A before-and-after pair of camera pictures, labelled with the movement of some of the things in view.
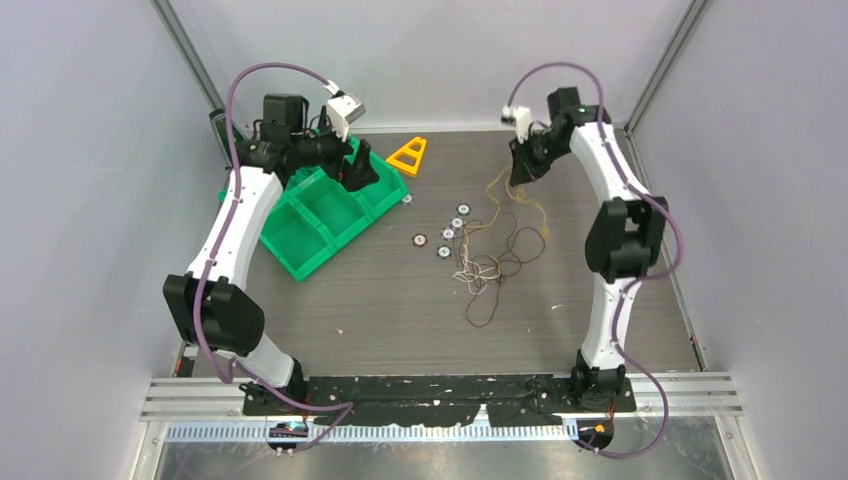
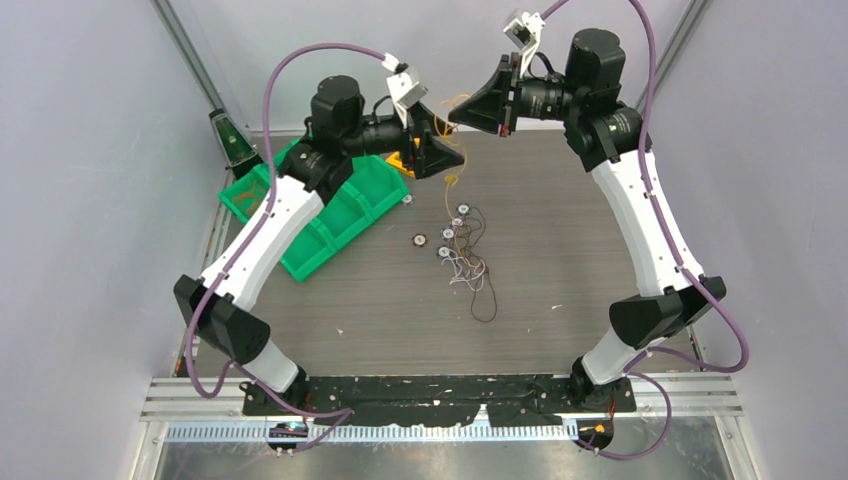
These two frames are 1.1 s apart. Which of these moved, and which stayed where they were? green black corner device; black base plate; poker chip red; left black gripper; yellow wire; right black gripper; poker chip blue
Moved: left black gripper; yellow wire; right black gripper
Stayed: black base plate; green black corner device; poker chip blue; poker chip red
